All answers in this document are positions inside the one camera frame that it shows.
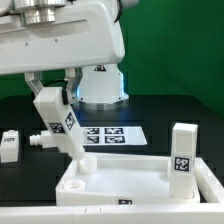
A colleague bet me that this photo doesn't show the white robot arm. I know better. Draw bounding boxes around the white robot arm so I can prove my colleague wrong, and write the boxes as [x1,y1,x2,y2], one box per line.
[0,0,140,103]

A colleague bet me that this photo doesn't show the white desk tabletop tray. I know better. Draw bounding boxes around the white desk tabletop tray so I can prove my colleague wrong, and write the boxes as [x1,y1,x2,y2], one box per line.
[56,153,200,206]

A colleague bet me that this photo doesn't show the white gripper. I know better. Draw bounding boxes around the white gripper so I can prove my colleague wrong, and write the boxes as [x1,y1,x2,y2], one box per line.
[0,0,125,104]

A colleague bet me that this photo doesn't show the white marker sheet with tags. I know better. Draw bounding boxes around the white marker sheet with tags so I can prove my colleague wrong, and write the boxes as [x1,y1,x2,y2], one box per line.
[84,126,147,146]

